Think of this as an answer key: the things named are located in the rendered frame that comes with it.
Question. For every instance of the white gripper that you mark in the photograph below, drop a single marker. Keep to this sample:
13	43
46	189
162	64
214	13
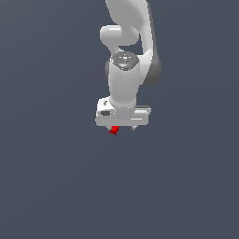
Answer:
121	117

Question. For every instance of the red cube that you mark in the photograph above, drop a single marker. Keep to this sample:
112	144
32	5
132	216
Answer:
114	130

